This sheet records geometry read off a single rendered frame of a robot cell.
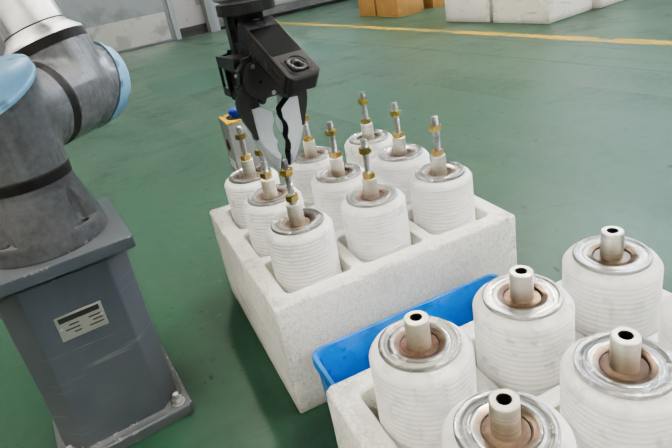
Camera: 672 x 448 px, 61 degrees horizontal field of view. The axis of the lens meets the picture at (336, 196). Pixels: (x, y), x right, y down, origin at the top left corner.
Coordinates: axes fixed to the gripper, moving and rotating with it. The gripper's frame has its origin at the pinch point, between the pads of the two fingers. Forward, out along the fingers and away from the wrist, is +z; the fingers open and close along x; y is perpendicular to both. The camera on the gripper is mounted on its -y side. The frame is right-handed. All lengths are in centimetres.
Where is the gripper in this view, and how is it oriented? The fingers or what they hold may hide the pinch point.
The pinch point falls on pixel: (285, 158)
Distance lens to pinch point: 74.7
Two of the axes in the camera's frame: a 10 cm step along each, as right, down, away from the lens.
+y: -5.2, -2.7, 8.1
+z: 1.6, 9.0, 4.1
